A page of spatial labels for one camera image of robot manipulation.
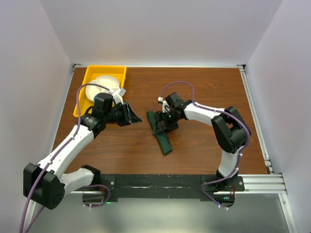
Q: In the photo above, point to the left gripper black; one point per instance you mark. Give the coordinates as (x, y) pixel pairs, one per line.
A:
(129, 116)

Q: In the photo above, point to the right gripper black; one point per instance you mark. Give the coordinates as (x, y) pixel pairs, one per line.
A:
(168, 126)

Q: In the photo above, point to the dark green cloth napkin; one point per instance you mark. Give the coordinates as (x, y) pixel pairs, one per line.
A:
(162, 139)

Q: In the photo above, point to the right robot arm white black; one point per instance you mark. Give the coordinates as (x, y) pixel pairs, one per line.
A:
(230, 130)

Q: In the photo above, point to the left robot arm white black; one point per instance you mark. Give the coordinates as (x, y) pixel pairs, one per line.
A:
(46, 183)

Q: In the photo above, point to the white divided plate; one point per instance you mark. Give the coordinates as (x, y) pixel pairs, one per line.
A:
(102, 84)

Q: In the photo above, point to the yellow plastic bin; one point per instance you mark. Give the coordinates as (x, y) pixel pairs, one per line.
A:
(92, 72)

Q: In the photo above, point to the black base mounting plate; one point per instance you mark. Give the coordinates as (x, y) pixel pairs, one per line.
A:
(171, 186)

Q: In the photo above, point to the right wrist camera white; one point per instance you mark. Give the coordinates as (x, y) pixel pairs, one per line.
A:
(165, 106)

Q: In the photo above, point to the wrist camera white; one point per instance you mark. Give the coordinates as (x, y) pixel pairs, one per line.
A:
(165, 106)
(117, 95)

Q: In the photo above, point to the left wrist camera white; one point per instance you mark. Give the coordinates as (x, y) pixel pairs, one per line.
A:
(117, 95)

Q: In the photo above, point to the aluminium table frame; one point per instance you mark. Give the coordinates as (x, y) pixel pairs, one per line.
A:
(254, 184)

